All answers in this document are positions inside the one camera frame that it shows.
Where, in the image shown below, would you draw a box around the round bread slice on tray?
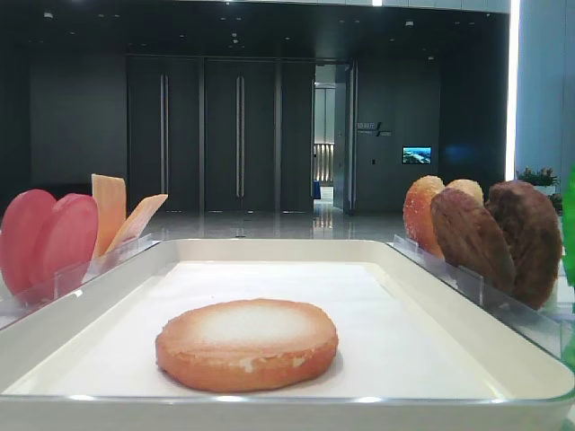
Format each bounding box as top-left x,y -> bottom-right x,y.
155,298 -> 339,392

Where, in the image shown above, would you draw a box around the leaning orange cheese slice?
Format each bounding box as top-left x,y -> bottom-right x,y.
106,194 -> 168,253

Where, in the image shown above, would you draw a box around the upright orange cheese slice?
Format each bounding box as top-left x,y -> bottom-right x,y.
91,173 -> 127,258

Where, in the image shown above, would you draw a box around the front brown meat patty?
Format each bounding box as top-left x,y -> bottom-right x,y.
430,188 -> 516,295

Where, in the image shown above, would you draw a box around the brown meat patty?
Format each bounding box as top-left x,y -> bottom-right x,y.
486,180 -> 562,310
430,188 -> 516,295

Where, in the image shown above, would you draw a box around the inner red tomato slice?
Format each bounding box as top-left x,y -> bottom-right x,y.
29,193 -> 99,296

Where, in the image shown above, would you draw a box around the red tomato slice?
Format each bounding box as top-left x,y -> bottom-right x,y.
29,193 -> 99,296
1,189 -> 56,295

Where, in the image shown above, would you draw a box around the rear brown meat patty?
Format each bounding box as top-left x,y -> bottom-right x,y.
486,180 -> 562,310

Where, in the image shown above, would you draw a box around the outer red tomato slice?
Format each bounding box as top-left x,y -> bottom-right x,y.
1,189 -> 56,295

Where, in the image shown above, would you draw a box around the green lettuce leaf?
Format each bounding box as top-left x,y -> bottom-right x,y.
562,168 -> 575,287

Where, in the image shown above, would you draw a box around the dark double doors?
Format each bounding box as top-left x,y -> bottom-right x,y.
127,57 -> 314,212

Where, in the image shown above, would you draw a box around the sugared bun slice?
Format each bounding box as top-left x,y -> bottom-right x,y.
402,175 -> 445,259

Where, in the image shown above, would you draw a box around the open dark door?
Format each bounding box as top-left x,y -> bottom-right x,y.
344,62 -> 357,216

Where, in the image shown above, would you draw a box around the white rectangular tray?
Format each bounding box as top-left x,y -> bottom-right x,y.
1,239 -> 574,430

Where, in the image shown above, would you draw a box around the pale bun slice behind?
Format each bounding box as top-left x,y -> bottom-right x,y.
447,179 -> 484,205

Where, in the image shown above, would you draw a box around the left clear acrylic rack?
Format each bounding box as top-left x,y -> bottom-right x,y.
1,233 -> 163,330

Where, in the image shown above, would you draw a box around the clear acrylic rack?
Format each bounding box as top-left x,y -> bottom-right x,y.
389,235 -> 574,368
1,233 -> 163,330

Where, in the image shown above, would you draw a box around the potted plant with flowers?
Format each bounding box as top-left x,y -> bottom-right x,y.
516,167 -> 562,214

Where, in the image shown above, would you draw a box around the right clear acrylic rack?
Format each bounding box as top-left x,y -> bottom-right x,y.
389,235 -> 574,368

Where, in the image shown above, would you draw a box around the small wall display screen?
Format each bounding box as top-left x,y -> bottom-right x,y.
402,146 -> 431,165

